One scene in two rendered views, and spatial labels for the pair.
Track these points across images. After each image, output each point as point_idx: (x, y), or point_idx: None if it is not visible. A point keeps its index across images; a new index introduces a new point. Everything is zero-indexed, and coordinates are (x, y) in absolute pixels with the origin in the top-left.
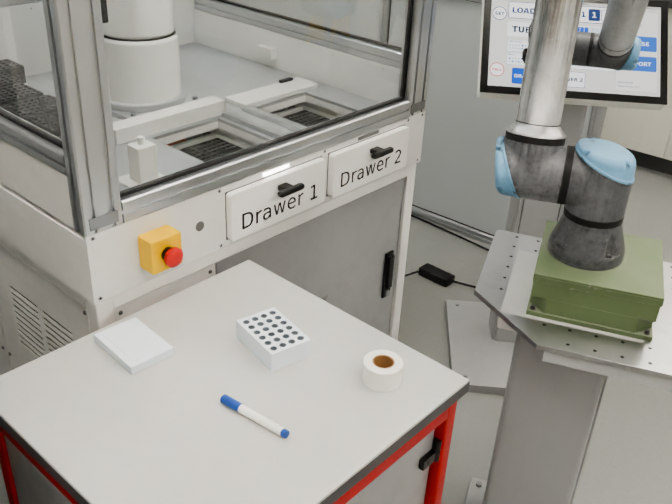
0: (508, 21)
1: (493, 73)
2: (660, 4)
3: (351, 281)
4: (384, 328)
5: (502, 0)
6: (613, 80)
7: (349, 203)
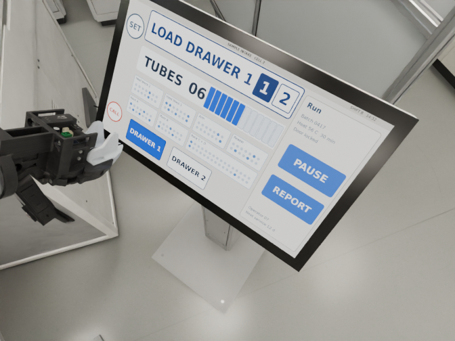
0: (142, 45)
1: (110, 115)
2: (398, 119)
3: (7, 224)
4: (87, 227)
5: (143, 3)
6: (244, 201)
7: None
